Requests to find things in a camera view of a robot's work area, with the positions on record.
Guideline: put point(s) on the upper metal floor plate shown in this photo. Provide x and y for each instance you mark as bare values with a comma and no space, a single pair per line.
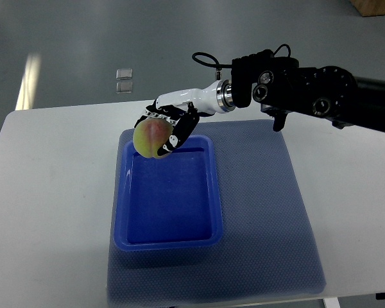
124,74

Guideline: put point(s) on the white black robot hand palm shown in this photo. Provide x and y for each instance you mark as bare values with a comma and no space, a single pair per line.
215,99

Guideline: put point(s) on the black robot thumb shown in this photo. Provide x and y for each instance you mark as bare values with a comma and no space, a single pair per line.
181,132

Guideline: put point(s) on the metal floor plate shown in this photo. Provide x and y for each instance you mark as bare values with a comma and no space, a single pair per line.
124,86
124,74

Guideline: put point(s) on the grey blue textured mat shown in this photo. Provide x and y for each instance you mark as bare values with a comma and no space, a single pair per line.
267,249

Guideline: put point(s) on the yellow red peach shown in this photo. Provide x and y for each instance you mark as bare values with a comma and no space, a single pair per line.
150,135

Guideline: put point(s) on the wooden box corner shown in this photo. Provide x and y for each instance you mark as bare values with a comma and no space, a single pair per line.
369,8

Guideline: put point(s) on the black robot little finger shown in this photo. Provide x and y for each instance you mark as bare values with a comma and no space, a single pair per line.
145,115

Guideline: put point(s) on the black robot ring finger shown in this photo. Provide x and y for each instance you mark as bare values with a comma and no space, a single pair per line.
154,111

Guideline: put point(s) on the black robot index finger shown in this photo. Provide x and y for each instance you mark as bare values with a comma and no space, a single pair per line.
172,114

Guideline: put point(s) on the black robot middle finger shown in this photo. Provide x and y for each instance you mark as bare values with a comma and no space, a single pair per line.
159,113

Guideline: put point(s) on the blue plastic tray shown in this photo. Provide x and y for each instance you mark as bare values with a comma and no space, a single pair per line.
168,203

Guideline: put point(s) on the lower metal floor plate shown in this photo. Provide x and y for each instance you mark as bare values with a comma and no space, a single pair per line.
124,86

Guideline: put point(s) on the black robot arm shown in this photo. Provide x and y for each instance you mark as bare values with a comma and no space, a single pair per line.
280,86

